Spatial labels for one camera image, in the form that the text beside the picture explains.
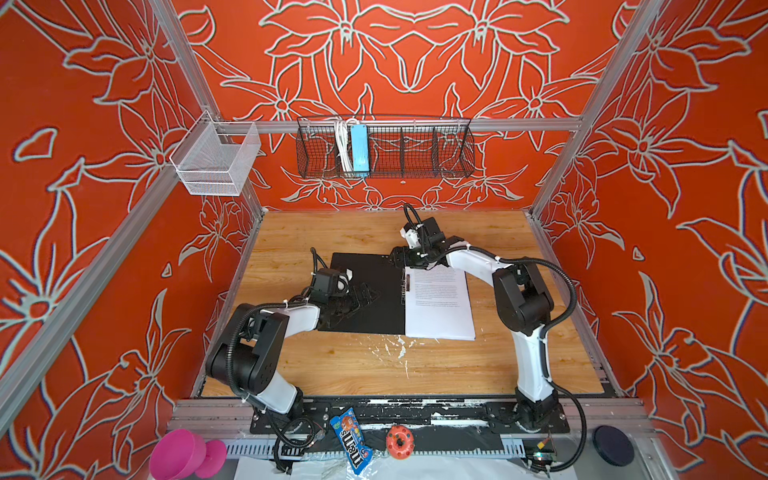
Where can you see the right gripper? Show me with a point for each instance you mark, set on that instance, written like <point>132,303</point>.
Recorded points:
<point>404,259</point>

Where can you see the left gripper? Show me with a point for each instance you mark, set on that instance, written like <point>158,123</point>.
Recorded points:
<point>355,306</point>

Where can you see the grey clip folder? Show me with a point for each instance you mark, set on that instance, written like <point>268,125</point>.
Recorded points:
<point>386,299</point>

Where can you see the paper sheet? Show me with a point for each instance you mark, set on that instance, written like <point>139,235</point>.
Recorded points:
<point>437,304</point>

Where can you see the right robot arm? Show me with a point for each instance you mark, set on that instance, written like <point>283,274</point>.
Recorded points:
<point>523,303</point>

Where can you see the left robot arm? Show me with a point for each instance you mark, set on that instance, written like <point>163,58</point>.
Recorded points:
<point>245,355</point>

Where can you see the blue white box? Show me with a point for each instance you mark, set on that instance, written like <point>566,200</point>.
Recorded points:
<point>360,150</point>

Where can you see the blue candy bag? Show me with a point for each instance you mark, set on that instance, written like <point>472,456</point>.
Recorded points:
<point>348,431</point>

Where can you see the red toy wheel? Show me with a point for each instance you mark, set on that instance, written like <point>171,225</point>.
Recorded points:
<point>400,442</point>

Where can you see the clear plastic bin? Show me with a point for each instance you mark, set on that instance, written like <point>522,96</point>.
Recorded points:
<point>215,158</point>

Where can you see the pink dumbbell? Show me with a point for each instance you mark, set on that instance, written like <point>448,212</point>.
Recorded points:
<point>181,453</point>

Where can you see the small green circuit board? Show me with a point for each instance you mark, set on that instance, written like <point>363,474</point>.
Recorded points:
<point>539,455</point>

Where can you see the dark round disc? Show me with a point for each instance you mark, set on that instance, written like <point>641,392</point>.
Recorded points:
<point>613,446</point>

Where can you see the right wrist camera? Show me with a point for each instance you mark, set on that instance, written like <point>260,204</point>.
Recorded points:
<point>423,235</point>

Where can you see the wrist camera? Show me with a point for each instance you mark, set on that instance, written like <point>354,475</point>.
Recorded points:
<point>423,235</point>
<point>328,284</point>

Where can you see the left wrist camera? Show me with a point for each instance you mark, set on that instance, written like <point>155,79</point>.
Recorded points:
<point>328,284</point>

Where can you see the black wire basket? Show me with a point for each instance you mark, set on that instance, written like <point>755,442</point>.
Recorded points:
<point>400,147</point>

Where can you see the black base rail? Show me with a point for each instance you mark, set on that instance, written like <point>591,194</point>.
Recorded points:
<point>499,414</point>

